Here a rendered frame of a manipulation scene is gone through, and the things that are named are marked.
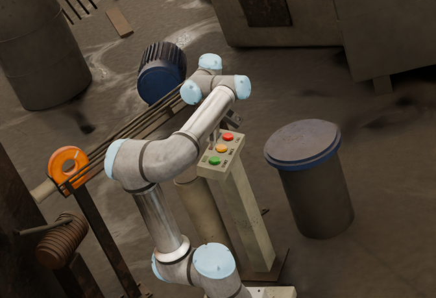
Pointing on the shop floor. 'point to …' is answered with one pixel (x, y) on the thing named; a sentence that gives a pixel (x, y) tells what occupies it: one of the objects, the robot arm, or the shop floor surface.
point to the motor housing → (68, 257)
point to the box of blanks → (385, 22)
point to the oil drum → (38, 43)
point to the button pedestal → (244, 210)
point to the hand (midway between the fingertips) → (215, 143)
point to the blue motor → (161, 71)
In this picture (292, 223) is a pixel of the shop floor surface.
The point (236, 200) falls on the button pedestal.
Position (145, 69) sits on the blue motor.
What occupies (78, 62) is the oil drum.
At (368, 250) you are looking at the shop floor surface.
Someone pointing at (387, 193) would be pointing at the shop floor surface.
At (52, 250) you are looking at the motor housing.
